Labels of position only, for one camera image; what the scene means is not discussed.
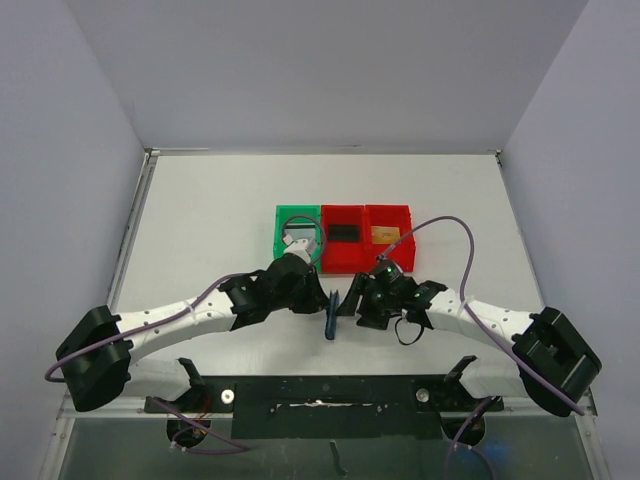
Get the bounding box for blue leather card holder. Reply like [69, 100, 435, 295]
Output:
[324, 290, 340, 341]

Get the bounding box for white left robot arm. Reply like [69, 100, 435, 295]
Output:
[51, 254, 329, 412]

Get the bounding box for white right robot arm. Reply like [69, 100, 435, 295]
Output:
[337, 260, 602, 417]

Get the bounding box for silver card in green bin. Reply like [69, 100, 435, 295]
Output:
[283, 218, 318, 241]

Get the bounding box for gold card in red bin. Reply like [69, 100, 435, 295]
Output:
[371, 225, 401, 245]

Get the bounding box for black card in red bin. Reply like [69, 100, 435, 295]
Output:
[328, 223, 361, 243]

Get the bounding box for red plastic bin middle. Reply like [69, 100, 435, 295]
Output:
[321, 204, 368, 274]

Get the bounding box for red plastic bin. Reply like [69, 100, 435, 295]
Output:
[364, 204, 416, 272]
[321, 204, 368, 274]

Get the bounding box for green plastic bin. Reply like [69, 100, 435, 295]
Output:
[272, 205, 327, 271]

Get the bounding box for red plastic bin right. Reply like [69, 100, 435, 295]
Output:
[364, 204, 416, 272]

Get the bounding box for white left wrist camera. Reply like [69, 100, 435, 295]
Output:
[283, 238, 317, 263]

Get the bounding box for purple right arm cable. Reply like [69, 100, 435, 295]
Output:
[374, 215, 586, 480]

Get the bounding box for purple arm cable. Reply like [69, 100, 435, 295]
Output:
[44, 214, 329, 456]
[374, 215, 586, 480]

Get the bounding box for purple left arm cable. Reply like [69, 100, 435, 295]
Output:
[44, 214, 329, 456]

